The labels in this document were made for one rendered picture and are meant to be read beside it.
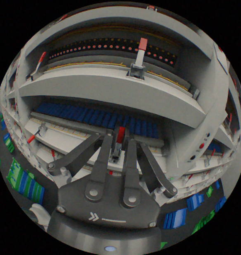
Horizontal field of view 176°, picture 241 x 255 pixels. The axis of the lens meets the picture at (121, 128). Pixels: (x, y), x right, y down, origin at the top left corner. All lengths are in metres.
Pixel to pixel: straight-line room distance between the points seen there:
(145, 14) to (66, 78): 0.20
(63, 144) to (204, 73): 0.42
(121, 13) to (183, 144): 0.33
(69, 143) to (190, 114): 0.30
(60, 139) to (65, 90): 0.16
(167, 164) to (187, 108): 0.18
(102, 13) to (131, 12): 0.06
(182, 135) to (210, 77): 0.18
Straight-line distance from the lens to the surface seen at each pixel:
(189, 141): 0.22
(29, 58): 0.49
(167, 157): 0.28
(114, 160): 0.22
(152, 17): 0.21
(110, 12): 0.22
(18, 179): 0.98
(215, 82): 0.22
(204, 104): 0.21
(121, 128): 0.18
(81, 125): 0.26
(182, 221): 1.41
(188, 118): 0.18
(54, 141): 0.29
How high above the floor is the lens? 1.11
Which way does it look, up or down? 32 degrees down
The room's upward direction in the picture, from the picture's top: 14 degrees clockwise
